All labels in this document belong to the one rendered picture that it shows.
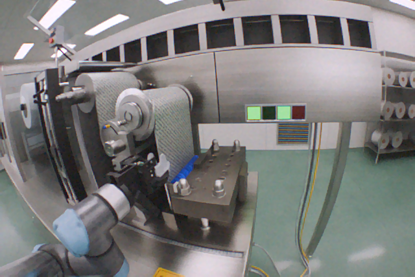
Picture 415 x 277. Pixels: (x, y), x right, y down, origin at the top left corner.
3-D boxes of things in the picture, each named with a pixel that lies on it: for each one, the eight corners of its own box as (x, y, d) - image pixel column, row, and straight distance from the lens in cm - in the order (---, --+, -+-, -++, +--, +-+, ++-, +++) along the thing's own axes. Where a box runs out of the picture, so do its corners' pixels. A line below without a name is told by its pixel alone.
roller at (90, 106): (78, 113, 75) (73, 78, 76) (119, 103, 90) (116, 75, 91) (97, 111, 64) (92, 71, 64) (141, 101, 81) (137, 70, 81)
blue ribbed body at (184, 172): (169, 191, 56) (167, 181, 54) (194, 161, 72) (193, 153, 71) (179, 192, 54) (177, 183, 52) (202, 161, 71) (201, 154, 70)
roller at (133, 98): (120, 133, 55) (115, 95, 53) (164, 116, 74) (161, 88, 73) (151, 137, 47) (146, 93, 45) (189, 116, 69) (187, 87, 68)
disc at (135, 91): (118, 138, 56) (112, 90, 54) (120, 138, 57) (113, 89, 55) (157, 143, 47) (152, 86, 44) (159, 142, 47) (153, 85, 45)
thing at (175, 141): (165, 189, 55) (154, 131, 48) (193, 157, 73) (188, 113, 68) (166, 189, 55) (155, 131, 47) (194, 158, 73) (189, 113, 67)
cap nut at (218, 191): (210, 197, 47) (209, 183, 44) (214, 189, 50) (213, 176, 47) (224, 199, 46) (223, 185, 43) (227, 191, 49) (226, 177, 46)
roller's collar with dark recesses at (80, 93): (68, 106, 69) (65, 88, 69) (81, 103, 72) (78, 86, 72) (76, 104, 63) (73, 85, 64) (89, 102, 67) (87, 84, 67)
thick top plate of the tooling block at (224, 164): (174, 213, 53) (170, 196, 49) (212, 157, 84) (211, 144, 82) (229, 222, 48) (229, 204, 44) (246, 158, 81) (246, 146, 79)
